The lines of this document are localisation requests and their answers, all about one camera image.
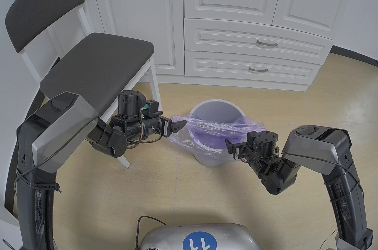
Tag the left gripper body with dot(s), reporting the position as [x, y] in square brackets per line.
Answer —
[153, 126]

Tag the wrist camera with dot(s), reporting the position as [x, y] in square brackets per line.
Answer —
[153, 108]
[251, 138]

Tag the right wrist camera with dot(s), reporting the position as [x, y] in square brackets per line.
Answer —
[251, 138]

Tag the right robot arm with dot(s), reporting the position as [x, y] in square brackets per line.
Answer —
[316, 145]

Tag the white trash bin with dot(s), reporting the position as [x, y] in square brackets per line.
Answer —
[211, 108]

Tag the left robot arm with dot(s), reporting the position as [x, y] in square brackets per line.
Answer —
[65, 124]

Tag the purple plastic bag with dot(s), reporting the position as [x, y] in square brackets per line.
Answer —
[206, 132]

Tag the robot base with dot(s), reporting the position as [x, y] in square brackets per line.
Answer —
[165, 238]

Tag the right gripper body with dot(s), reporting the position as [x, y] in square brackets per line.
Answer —
[243, 152]

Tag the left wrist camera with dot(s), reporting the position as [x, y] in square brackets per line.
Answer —
[153, 108]

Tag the white chair dark grey seat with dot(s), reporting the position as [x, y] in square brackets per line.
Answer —
[97, 62]

